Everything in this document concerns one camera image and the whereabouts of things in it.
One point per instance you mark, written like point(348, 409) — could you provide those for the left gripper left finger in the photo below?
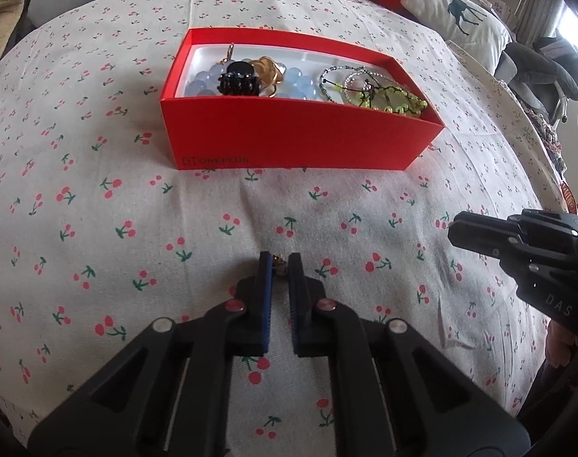
point(167, 392)

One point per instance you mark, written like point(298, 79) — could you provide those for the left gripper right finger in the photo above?
point(393, 393)

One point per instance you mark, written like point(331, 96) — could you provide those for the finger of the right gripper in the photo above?
point(488, 236)

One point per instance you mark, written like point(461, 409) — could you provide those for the red cardboard box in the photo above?
point(256, 132)

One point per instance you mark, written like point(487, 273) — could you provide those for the black hair claw clip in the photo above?
point(239, 79)

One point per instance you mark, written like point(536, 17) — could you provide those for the white deer print pillow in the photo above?
point(474, 29)

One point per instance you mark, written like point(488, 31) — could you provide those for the small silver charm pendant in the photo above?
point(280, 265)

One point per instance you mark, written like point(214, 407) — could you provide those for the grey office chair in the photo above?
point(544, 85)

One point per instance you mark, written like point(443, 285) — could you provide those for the silver rhinestone bangle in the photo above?
point(361, 88)

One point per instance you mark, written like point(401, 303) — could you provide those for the person's right hand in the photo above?
point(559, 345)

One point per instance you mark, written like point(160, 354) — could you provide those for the cherry print bed sheet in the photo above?
point(100, 233)

